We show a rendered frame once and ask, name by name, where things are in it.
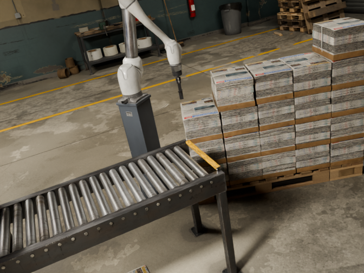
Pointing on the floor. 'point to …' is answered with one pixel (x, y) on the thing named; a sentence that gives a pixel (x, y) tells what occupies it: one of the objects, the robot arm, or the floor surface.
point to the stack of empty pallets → (294, 15)
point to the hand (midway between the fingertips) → (181, 95)
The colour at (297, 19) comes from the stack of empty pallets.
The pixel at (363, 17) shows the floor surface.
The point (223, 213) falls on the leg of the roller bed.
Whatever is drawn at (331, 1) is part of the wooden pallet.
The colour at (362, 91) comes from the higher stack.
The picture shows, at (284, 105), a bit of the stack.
